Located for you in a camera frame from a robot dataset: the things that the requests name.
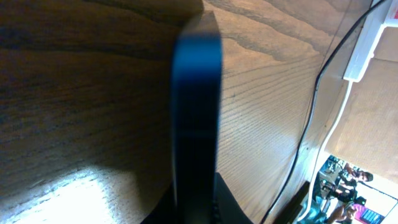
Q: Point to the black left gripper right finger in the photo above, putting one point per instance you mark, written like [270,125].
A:
[226,209]

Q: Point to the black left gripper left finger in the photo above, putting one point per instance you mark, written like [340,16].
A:
[163,213]

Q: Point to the blue Samsung Galaxy smartphone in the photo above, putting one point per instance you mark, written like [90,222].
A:
[195,108]

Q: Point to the brown cardboard panel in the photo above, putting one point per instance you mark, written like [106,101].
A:
[366,135]

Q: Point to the white power strip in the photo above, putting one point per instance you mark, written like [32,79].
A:
[381,15]

